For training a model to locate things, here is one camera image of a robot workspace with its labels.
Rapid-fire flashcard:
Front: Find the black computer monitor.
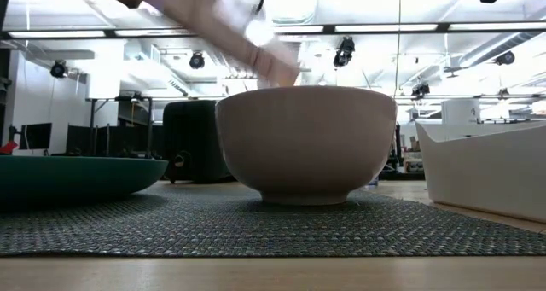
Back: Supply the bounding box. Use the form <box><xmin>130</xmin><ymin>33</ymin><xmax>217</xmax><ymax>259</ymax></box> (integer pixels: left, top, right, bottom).
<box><xmin>19</xmin><ymin>122</ymin><xmax>53</xmax><ymax>151</ymax></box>

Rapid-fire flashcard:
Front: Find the green plate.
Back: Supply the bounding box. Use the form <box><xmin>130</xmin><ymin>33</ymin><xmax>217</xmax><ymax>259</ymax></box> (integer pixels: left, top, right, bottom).
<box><xmin>0</xmin><ymin>154</ymin><xmax>170</xmax><ymax>203</ymax></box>

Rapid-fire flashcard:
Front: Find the black toaster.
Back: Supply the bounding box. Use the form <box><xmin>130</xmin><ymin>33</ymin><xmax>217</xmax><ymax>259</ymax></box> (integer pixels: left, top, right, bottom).
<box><xmin>162</xmin><ymin>99</ymin><xmax>234</xmax><ymax>184</ymax></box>

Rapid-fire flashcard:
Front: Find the white bowl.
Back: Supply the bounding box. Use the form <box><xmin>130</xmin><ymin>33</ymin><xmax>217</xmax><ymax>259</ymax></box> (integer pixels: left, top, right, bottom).
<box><xmin>214</xmin><ymin>84</ymin><xmax>398</xmax><ymax>206</ymax></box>

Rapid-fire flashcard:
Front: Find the white plastic bin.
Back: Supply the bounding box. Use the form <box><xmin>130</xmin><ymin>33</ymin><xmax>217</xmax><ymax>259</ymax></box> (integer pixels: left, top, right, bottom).
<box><xmin>415</xmin><ymin>119</ymin><xmax>546</xmax><ymax>224</ymax></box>

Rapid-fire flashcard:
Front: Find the black ceiling spotlight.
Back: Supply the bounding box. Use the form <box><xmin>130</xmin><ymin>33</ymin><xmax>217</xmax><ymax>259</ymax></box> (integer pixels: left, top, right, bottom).
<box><xmin>333</xmin><ymin>37</ymin><xmax>356</xmax><ymax>68</ymax></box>
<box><xmin>411</xmin><ymin>82</ymin><xmax>431</xmax><ymax>99</ymax></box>
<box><xmin>49</xmin><ymin>60</ymin><xmax>68</xmax><ymax>79</ymax></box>
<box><xmin>494</xmin><ymin>50</ymin><xmax>516</xmax><ymax>66</ymax></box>
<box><xmin>189</xmin><ymin>51</ymin><xmax>206</xmax><ymax>70</ymax></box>

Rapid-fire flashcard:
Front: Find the dark woven placemat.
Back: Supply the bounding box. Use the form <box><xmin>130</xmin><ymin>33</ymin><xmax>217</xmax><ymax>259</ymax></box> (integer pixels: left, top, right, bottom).
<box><xmin>0</xmin><ymin>182</ymin><xmax>546</xmax><ymax>258</ymax></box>

